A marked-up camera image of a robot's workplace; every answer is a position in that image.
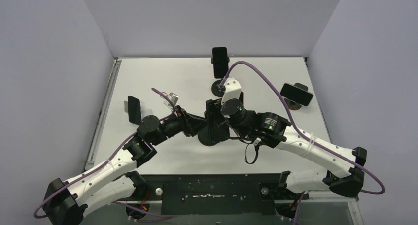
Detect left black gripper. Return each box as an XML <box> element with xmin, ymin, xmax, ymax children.
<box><xmin>151</xmin><ymin>105</ymin><xmax>209</xmax><ymax>146</ymax></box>

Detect black phone stand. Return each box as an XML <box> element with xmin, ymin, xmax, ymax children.
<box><xmin>209</xmin><ymin>55</ymin><xmax>233</xmax><ymax>98</ymax></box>
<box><xmin>198</xmin><ymin>126</ymin><xmax>230</xmax><ymax>146</ymax></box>

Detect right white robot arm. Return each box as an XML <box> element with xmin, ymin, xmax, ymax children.
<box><xmin>205</xmin><ymin>99</ymin><xmax>367</xmax><ymax>199</ymax></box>

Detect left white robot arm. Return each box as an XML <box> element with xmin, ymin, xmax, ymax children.
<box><xmin>40</xmin><ymin>106</ymin><xmax>207</xmax><ymax>225</ymax></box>

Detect brown base phone stand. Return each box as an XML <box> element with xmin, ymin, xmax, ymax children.
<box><xmin>284</xmin><ymin>83</ymin><xmax>309</xmax><ymax>110</ymax></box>

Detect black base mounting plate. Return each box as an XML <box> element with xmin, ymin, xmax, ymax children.
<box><xmin>122</xmin><ymin>173</ymin><xmax>300</xmax><ymax>215</ymax></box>

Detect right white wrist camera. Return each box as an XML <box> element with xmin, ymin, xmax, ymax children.
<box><xmin>221</xmin><ymin>77</ymin><xmax>242</xmax><ymax>105</ymax></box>

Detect aluminium rail left edge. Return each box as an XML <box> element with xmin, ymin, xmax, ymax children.
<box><xmin>84</xmin><ymin>57</ymin><xmax>122</xmax><ymax>171</ymax></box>

